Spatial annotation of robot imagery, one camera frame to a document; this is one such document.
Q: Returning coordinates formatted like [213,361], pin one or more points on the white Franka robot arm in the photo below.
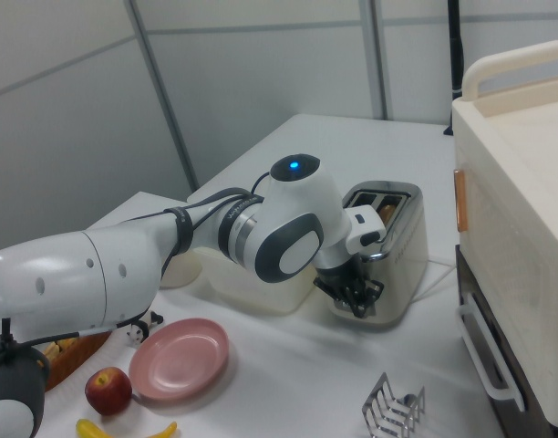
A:
[78,278]

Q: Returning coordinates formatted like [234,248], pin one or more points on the yellow banana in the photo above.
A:
[89,429]

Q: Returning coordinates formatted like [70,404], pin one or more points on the orange wooden latch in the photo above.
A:
[460,201]

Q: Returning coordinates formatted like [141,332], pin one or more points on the bread slice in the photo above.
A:
[388,212]

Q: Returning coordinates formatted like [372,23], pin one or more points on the cream and chrome toaster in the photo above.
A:
[406,264]

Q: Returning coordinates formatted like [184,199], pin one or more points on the pink plate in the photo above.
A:
[178,360]

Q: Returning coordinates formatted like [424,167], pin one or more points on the red apple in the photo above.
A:
[108,390]

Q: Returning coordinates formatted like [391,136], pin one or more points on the brown wicker basket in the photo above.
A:
[74,358]

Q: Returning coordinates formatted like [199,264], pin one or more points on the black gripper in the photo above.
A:
[336,276]

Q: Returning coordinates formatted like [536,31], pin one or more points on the metal toast rack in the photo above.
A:
[388,410]

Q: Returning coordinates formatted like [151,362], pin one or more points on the white plastic container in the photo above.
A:
[261,292]

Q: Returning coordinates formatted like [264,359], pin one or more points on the small panda toy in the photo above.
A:
[140,330]

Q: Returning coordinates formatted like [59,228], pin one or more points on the black pole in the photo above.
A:
[455,45]

